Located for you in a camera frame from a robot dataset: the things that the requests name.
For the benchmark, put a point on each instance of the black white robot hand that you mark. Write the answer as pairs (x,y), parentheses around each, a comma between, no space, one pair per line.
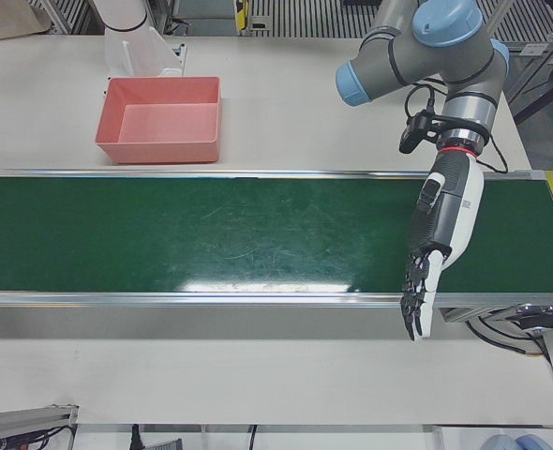
(464,206)

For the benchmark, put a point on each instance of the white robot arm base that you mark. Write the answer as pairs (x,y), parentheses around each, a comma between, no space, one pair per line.
(122,14)

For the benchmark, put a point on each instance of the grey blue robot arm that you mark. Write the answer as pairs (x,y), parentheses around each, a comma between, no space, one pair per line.
(426,56)

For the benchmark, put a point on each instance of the pink plastic box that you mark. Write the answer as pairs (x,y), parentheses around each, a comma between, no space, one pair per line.
(164,122)

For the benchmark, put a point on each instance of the black flat device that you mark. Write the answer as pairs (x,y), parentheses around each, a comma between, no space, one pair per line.
(543,316)

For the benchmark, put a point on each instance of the ribbed metal grating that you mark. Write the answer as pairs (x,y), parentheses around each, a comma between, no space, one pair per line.
(314,16)

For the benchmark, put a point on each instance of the blue capped robot joint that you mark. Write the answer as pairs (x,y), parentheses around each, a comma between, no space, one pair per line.
(515,443)

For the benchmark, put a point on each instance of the green conveyor belt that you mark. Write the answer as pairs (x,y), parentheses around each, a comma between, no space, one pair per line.
(211,234)

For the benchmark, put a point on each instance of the yellow black tool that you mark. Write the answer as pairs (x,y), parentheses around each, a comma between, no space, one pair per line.
(243,14)

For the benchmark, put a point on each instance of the black power plug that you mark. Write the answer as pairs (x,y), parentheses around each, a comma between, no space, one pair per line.
(137,438)

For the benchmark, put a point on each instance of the silver aluminium extrusion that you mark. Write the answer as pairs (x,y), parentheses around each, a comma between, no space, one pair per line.
(23,417)

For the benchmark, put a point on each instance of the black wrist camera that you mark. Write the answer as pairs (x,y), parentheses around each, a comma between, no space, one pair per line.
(414,131)

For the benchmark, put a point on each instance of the white robot mounting bracket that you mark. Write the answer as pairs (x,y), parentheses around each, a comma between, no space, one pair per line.
(150,51)

